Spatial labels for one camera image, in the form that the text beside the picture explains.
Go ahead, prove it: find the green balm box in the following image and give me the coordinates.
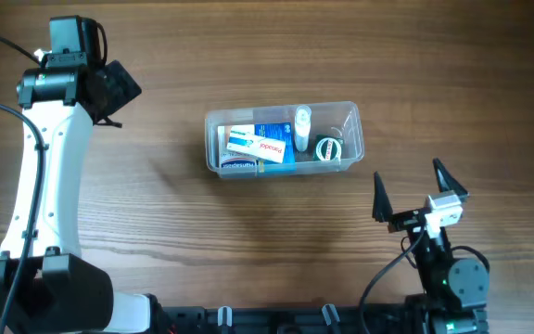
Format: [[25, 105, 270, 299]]
[[313, 135, 344, 161]]

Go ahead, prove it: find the white Hansaplast plaster box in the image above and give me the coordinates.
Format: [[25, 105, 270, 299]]
[[217, 125, 257, 169]]

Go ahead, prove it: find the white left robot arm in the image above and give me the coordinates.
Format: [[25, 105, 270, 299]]
[[0, 52, 160, 333]]

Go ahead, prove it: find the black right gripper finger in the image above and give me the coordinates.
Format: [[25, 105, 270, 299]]
[[372, 172, 393, 223], [432, 158, 469, 200]]

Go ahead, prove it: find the clear plastic container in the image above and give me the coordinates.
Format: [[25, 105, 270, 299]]
[[205, 101, 365, 178]]

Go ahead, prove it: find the white Panadol caplets box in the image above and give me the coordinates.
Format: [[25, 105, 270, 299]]
[[226, 125, 286, 163]]

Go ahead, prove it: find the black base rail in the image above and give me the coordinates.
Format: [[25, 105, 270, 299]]
[[148, 303, 489, 334]]

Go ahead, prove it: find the blue VapoDrops box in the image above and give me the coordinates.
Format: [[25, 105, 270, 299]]
[[255, 122, 296, 174]]

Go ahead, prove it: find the white dropper bottle clear cap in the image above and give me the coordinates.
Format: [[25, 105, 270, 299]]
[[294, 105, 312, 152]]

